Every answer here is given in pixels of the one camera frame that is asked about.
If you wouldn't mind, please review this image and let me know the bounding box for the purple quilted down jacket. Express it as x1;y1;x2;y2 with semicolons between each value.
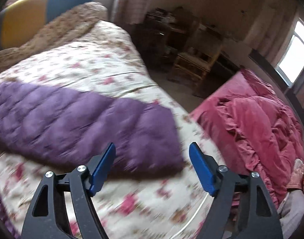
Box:
0;81;185;239

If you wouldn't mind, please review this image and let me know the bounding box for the red crumpled blanket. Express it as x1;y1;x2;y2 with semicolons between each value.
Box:
190;69;304;207

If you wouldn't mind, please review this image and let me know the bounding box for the cream floral quilt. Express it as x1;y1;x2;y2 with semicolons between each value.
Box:
0;21;224;238

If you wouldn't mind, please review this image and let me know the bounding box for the bright side window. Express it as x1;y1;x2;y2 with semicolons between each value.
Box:
276;20;304;86

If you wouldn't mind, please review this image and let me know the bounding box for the dark wooden cluttered shelf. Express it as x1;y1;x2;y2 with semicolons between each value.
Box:
131;7;239;96

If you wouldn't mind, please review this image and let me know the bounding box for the small-floral beige pillow cover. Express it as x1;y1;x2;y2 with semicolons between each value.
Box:
0;2;108;73

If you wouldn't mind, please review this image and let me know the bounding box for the grey yellow blue headboard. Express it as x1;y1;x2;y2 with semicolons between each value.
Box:
0;0;93;50

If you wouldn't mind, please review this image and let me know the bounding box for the pink window curtain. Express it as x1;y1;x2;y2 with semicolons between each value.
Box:
114;0;151;25

